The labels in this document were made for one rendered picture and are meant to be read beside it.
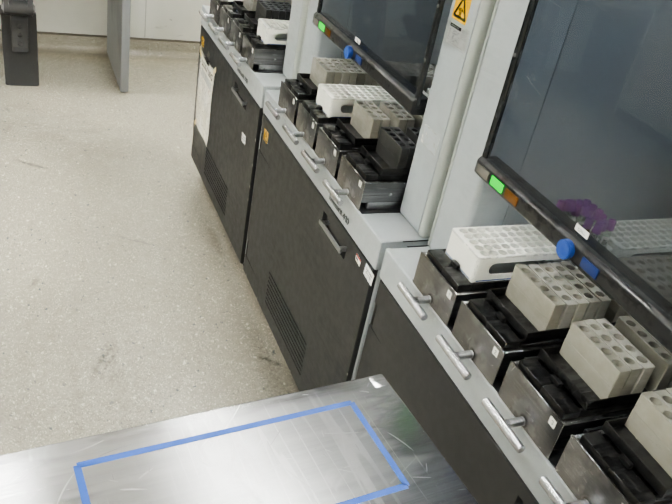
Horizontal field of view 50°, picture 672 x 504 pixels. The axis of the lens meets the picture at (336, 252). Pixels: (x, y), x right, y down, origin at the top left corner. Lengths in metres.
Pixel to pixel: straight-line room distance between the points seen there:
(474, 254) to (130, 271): 1.57
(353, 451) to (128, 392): 1.30
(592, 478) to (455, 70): 0.76
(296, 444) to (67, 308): 1.61
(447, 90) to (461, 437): 0.64
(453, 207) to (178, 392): 1.05
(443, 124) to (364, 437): 0.72
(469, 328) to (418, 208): 0.39
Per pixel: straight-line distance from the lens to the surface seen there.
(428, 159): 1.49
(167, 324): 2.36
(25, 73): 0.77
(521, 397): 1.13
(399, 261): 1.43
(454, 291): 1.25
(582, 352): 1.13
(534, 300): 1.20
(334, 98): 1.81
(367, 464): 0.89
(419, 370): 1.39
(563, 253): 1.11
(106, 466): 0.86
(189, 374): 2.19
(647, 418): 1.06
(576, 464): 1.07
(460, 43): 1.41
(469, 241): 1.30
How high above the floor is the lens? 1.47
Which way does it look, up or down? 31 degrees down
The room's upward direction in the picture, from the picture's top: 12 degrees clockwise
